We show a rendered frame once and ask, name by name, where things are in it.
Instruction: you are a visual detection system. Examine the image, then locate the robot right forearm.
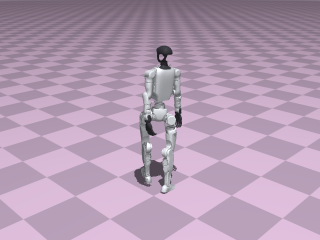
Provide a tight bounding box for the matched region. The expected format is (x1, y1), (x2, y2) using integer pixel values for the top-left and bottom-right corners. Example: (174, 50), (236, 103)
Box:
(174, 92), (182, 113)

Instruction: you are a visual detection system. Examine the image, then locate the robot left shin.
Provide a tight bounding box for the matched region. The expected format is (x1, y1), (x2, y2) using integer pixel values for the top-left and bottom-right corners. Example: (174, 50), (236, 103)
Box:
(141, 144), (151, 177)

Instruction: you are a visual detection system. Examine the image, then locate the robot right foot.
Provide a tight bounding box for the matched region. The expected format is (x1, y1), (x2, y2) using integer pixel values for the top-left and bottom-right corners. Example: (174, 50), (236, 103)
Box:
(161, 184), (176, 193)

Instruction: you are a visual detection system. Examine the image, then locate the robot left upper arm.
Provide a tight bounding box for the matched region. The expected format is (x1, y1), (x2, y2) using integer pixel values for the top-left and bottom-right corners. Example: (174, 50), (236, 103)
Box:
(144, 69), (156, 100)

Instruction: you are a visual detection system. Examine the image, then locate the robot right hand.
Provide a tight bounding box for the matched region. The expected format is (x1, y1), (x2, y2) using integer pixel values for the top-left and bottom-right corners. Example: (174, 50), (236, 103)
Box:
(175, 108), (182, 128)

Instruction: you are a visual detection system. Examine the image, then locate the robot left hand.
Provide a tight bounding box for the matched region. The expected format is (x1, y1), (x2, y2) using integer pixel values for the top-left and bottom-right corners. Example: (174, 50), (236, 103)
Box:
(144, 115), (157, 136)

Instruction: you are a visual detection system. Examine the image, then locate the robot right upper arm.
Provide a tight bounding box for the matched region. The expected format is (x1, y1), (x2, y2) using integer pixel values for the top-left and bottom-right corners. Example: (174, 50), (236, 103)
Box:
(172, 68), (181, 96)

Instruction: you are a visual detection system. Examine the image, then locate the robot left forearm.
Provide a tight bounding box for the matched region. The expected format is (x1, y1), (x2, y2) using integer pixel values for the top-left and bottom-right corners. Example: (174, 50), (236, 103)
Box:
(142, 92), (152, 121)

